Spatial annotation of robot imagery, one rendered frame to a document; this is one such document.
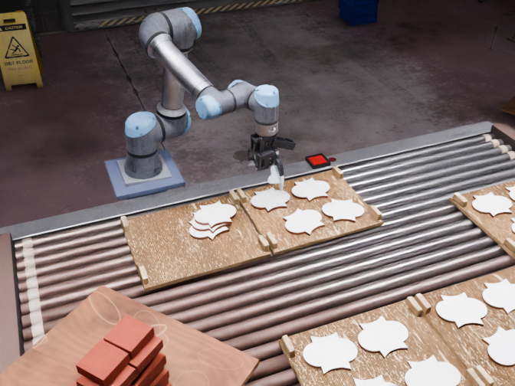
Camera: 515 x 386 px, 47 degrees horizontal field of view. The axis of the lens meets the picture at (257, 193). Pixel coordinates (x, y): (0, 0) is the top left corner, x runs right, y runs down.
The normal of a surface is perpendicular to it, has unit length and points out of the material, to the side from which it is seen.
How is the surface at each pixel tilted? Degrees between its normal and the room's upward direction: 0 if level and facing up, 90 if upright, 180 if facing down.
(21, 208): 0
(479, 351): 0
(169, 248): 0
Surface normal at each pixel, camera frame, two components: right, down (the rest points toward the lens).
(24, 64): 0.29, 0.37
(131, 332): 0.00, -0.81
